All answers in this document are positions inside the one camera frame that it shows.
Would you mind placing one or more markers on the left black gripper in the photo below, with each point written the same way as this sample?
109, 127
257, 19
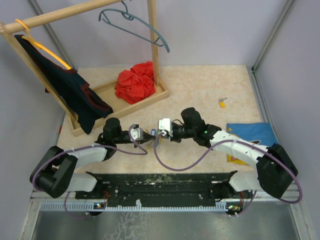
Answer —
146, 137

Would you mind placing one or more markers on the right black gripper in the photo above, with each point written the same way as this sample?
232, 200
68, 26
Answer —
173, 137

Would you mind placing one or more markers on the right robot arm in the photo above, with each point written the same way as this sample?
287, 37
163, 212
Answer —
273, 170

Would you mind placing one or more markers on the key with yellow tag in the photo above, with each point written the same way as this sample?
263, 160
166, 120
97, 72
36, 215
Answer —
221, 102

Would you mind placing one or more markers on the black base frame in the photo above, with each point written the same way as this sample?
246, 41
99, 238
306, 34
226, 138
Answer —
163, 189

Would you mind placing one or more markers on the wooden clothes rack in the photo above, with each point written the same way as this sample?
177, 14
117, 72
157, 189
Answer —
106, 91

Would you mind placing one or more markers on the yellow clothes hanger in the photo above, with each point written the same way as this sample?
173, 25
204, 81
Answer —
28, 37

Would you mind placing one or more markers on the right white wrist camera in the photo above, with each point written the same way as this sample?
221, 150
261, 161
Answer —
165, 126

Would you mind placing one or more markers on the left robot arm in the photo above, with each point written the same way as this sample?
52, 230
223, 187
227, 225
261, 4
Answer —
55, 174

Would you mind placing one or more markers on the teal clothes hanger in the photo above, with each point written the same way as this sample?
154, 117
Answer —
124, 20

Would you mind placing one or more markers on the red crumpled cloth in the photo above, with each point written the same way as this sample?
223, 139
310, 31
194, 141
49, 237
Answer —
136, 84

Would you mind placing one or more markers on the dark navy garment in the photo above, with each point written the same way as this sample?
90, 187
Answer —
74, 90

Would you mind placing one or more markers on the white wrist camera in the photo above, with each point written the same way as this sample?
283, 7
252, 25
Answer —
135, 132
165, 126

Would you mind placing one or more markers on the blue folded cloth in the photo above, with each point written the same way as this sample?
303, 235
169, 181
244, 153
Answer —
258, 133

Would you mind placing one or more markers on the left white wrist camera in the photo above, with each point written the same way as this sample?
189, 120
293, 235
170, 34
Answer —
135, 132

